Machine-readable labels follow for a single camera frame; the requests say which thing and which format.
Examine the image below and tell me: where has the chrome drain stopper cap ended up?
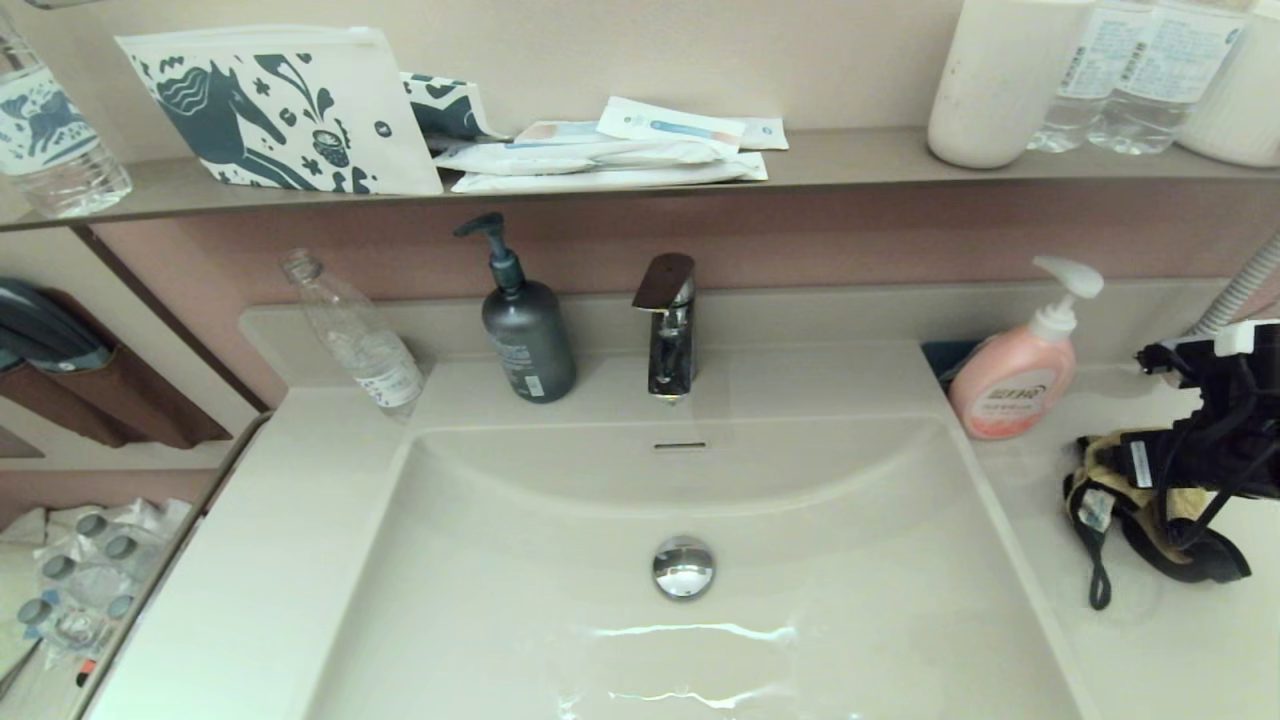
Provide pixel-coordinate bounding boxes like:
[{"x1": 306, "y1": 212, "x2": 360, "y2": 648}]
[{"x1": 652, "y1": 535, "x2": 717, "y2": 601}]

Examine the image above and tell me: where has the pale pink blue sachet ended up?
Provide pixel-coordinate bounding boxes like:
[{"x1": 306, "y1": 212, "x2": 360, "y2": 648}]
[{"x1": 513, "y1": 120, "x2": 604, "y2": 146}]

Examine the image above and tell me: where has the flat white plastic packet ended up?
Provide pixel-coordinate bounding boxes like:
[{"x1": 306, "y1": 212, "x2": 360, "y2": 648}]
[{"x1": 450, "y1": 152, "x2": 769, "y2": 194}]

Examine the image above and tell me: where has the ribbed white cup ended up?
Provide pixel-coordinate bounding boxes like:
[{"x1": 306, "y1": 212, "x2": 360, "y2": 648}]
[{"x1": 1175, "y1": 10, "x2": 1280, "y2": 168}]

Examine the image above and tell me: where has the long white plastic packet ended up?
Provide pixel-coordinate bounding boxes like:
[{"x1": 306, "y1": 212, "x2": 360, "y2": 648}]
[{"x1": 433, "y1": 138, "x2": 723, "y2": 176}]

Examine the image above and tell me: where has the white sachet blue orange print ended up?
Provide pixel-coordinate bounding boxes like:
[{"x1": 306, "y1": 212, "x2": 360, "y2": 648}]
[{"x1": 597, "y1": 96, "x2": 748, "y2": 159}]

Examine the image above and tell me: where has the dark grey pump bottle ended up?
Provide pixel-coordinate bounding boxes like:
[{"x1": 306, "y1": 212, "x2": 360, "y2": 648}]
[{"x1": 454, "y1": 212, "x2": 578, "y2": 404}]

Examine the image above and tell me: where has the small white blue print pouch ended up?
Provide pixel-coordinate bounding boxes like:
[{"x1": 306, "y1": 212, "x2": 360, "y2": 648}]
[{"x1": 400, "y1": 72, "x2": 508, "y2": 151}]

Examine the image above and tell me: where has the clear water bottle white label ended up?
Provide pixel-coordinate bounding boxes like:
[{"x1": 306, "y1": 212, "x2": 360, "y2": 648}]
[
  {"x1": 1030, "y1": 0, "x2": 1131, "y2": 153},
  {"x1": 1088, "y1": 0, "x2": 1246, "y2": 156}
]

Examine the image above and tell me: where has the chrome faucet with lever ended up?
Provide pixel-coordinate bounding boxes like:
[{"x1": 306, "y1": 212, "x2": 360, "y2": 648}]
[{"x1": 632, "y1": 252, "x2": 697, "y2": 403}]

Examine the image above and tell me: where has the grey corrugated hose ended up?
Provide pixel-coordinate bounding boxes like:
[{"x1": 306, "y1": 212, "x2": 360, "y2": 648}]
[{"x1": 1185, "y1": 232, "x2": 1280, "y2": 336}]

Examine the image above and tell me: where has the white pouch blue horse print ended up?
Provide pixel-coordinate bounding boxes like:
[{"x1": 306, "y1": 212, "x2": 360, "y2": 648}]
[{"x1": 115, "y1": 25, "x2": 443, "y2": 196}]

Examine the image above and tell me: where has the plain white cup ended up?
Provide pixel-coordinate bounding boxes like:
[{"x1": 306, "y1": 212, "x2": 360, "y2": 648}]
[{"x1": 927, "y1": 0, "x2": 1096, "y2": 169}]

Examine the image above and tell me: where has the plastic wrapped bottle pack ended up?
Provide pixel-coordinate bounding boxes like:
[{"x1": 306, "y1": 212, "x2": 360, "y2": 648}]
[{"x1": 0, "y1": 498, "x2": 196, "y2": 691}]

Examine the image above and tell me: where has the pink soap pump bottle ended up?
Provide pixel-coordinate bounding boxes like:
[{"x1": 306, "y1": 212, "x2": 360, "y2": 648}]
[{"x1": 948, "y1": 257, "x2": 1106, "y2": 441}]

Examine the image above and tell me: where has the white ceramic sink basin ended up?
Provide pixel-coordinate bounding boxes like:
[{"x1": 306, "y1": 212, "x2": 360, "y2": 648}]
[{"x1": 85, "y1": 283, "x2": 1280, "y2": 720}]

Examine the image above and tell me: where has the empty clear plastic bottle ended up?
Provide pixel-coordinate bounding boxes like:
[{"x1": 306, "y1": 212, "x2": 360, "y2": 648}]
[{"x1": 280, "y1": 248, "x2": 426, "y2": 419}]

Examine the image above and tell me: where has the yellow cloth black trim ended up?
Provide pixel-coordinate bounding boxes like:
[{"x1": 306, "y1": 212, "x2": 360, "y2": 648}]
[{"x1": 1063, "y1": 432, "x2": 1253, "y2": 611}]

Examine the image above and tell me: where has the grey wall shelf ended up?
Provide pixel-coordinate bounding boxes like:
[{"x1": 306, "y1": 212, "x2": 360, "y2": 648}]
[{"x1": 0, "y1": 125, "x2": 1280, "y2": 233}]

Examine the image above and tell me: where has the dark blue soap dish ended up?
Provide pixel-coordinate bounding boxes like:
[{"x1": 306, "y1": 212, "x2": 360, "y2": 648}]
[{"x1": 921, "y1": 340, "x2": 986, "y2": 386}]

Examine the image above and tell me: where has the water bottle blue horse label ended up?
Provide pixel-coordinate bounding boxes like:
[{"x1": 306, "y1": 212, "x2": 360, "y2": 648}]
[{"x1": 0, "y1": 15, "x2": 133, "y2": 219}]

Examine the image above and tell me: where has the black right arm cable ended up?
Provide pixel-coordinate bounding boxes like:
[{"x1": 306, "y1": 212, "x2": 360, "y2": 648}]
[{"x1": 1165, "y1": 350, "x2": 1280, "y2": 549}]

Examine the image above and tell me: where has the dark grey hair dryer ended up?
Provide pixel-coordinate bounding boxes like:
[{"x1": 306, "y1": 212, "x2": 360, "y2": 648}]
[{"x1": 0, "y1": 278, "x2": 116, "y2": 373}]

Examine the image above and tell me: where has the brown hair dryer holder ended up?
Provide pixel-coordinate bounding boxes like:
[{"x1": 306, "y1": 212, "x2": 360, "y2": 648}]
[{"x1": 0, "y1": 290, "x2": 233, "y2": 451}]

